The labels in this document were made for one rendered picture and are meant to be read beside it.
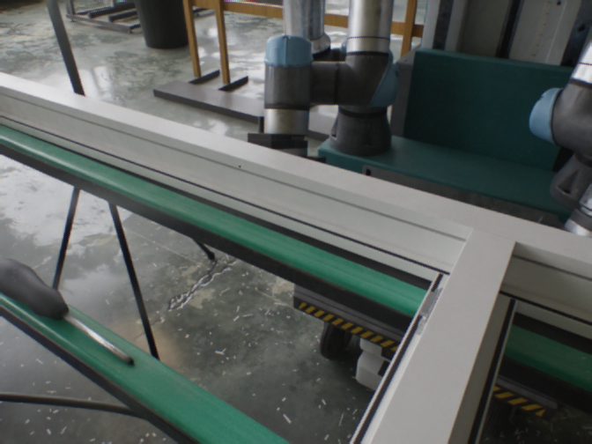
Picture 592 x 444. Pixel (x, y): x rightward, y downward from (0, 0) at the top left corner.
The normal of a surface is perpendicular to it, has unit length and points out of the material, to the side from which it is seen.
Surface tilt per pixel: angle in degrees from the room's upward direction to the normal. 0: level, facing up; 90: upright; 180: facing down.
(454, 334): 0
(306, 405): 0
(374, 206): 90
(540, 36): 90
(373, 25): 69
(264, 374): 0
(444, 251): 90
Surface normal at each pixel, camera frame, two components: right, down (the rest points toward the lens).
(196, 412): 0.00, -0.81
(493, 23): -0.51, 0.51
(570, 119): -0.76, 0.03
